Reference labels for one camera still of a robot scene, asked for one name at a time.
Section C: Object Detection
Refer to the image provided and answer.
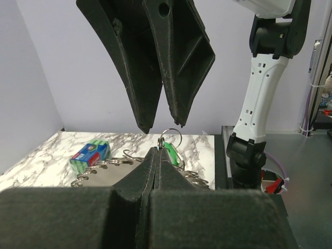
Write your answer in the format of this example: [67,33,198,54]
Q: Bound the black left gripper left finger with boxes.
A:
[1,148,158,248]

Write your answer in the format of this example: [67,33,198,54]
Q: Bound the blue green sponge pack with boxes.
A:
[70,140,110,175]

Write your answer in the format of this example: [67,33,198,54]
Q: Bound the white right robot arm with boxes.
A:
[76,1,311,188]

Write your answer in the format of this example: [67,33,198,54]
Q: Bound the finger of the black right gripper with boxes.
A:
[76,1,162,134]
[143,1,215,127]

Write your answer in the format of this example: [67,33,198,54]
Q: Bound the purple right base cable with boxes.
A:
[261,153,291,195]

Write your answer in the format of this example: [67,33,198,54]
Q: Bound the aluminium frame rail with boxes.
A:
[300,14,331,137]

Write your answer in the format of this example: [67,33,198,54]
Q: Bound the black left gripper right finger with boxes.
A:
[145,148,298,248]

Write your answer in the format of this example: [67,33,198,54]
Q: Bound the green tagged key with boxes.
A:
[157,128,185,170]

